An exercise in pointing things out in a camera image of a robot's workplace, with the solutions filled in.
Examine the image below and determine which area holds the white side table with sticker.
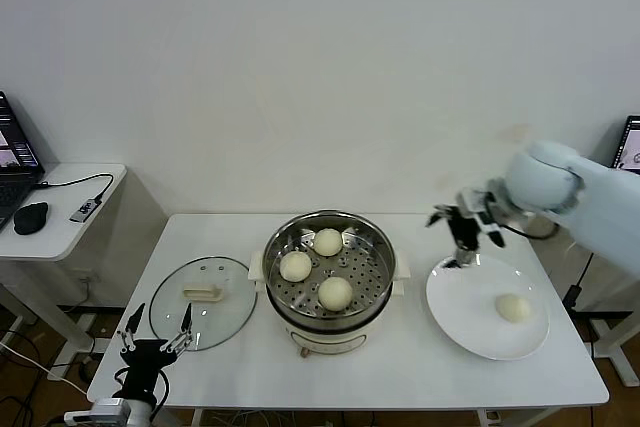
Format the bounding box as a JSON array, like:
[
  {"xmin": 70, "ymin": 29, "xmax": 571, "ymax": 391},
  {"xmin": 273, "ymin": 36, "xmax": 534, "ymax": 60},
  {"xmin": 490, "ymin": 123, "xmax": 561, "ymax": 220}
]
[{"xmin": 569, "ymin": 246, "xmax": 640, "ymax": 388}]

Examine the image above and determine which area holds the grey usb hub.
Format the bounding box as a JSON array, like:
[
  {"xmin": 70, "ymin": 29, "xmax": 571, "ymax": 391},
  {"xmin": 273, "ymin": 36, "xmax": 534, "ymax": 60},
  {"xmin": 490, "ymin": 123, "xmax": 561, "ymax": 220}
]
[{"xmin": 69, "ymin": 195, "xmax": 103, "ymax": 223}]

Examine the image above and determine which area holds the black cable with adapter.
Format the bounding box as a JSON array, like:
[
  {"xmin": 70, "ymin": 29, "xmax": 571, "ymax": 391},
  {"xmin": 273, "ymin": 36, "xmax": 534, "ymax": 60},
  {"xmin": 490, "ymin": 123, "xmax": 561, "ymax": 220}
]
[{"xmin": 562, "ymin": 251, "xmax": 596, "ymax": 311}]

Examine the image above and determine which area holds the white round plate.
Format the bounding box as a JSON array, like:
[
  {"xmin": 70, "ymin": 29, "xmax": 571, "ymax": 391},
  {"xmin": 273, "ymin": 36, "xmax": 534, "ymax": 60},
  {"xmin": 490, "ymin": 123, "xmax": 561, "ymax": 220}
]
[{"xmin": 425, "ymin": 253, "xmax": 550, "ymax": 361}]

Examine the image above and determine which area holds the white steamed baozi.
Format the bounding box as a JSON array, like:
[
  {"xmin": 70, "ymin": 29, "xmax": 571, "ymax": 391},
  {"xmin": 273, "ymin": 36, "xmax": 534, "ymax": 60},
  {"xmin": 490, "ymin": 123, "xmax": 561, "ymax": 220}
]
[
  {"xmin": 494, "ymin": 293, "xmax": 531, "ymax": 324},
  {"xmin": 312, "ymin": 228, "xmax": 344, "ymax": 257},
  {"xmin": 317, "ymin": 276, "xmax": 354, "ymax": 312},
  {"xmin": 278, "ymin": 250, "xmax": 313, "ymax": 282}
]

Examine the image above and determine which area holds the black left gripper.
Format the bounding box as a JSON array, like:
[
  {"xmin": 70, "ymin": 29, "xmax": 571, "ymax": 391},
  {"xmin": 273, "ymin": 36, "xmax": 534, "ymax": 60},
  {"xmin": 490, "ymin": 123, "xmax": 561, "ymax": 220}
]
[{"xmin": 116, "ymin": 301, "xmax": 195, "ymax": 402}]

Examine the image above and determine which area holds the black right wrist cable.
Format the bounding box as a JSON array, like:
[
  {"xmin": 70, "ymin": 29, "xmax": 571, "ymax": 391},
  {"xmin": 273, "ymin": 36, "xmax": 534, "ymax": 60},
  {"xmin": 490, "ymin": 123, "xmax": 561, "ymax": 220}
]
[{"xmin": 480, "ymin": 216, "xmax": 561, "ymax": 249}]

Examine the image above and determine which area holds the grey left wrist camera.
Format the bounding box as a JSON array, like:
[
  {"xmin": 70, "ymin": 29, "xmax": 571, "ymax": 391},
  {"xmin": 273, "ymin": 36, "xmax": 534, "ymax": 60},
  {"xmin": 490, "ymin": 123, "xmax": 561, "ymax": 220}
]
[{"xmin": 63, "ymin": 398, "xmax": 132, "ymax": 427}]

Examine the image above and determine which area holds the black usb hub cable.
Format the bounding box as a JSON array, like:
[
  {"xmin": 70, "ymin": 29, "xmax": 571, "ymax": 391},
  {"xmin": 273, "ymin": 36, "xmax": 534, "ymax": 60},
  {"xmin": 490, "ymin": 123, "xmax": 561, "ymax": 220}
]
[{"xmin": 32, "ymin": 173, "xmax": 115, "ymax": 203}]

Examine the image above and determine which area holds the grey laptop with cables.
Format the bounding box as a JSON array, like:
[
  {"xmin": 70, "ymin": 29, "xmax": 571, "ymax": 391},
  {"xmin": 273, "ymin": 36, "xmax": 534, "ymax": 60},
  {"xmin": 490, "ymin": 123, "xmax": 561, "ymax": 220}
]
[{"xmin": 612, "ymin": 115, "xmax": 640, "ymax": 171}]

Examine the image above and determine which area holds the black computer mouse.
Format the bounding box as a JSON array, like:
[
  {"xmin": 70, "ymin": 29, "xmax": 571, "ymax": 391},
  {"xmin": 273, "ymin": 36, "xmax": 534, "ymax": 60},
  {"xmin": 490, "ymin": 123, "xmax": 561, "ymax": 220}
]
[{"xmin": 12, "ymin": 200, "xmax": 50, "ymax": 236}]

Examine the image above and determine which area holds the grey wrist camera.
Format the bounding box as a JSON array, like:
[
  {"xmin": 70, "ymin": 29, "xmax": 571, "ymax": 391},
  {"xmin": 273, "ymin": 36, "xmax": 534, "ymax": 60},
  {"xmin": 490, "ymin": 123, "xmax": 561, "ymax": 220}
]
[
  {"xmin": 63, "ymin": 398, "xmax": 132, "ymax": 427},
  {"xmin": 457, "ymin": 186, "xmax": 494, "ymax": 221}
]

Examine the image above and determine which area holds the black laptop beside mouse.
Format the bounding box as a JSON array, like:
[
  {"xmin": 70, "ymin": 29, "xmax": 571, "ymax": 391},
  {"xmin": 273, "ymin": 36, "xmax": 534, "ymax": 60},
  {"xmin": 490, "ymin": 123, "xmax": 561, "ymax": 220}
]
[{"xmin": 0, "ymin": 90, "xmax": 46, "ymax": 232}]

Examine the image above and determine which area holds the glass pot lid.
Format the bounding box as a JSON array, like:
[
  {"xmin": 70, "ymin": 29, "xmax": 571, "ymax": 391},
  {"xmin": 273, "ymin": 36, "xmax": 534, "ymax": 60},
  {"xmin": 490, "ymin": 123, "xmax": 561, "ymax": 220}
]
[{"xmin": 148, "ymin": 255, "xmax": 259, "ymax": 352}]

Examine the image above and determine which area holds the steel perforated steamer basket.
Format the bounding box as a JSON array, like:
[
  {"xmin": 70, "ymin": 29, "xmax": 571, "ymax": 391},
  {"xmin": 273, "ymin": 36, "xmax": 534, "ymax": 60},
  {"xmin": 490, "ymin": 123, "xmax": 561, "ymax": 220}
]
[{"xmin": 248, "ymin": 210, "xmax": 414, "ymax": 321}]

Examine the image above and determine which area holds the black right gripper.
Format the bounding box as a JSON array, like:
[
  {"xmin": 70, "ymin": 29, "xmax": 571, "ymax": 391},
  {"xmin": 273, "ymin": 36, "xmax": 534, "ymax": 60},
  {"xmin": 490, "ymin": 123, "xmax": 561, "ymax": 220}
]
[{"xmin": 426, "ymin": 204, "xmax": 483, "ymax": 269}]

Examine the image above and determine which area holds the white floor cable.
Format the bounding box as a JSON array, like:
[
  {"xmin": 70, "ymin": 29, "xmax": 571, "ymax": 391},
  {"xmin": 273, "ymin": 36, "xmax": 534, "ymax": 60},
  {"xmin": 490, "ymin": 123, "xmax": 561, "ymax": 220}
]
[{"xmin": 0, "ymin": 338, "xmax": 91, "ymax": 396}]

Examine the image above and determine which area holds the white side table with mouse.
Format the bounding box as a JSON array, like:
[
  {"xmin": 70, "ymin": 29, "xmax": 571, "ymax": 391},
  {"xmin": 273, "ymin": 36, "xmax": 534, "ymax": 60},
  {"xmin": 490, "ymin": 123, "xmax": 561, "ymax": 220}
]
[{"xmin": 0, "ymin": 162, "xmax": 169, "ymax": 363}]

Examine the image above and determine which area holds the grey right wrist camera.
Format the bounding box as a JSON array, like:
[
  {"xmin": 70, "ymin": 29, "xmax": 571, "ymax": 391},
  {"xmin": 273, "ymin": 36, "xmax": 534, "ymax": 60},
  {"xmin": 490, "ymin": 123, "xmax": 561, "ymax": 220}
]
[{"xmin": 457, "ymin": 186, "xmax": 494, "ymax": 221}]

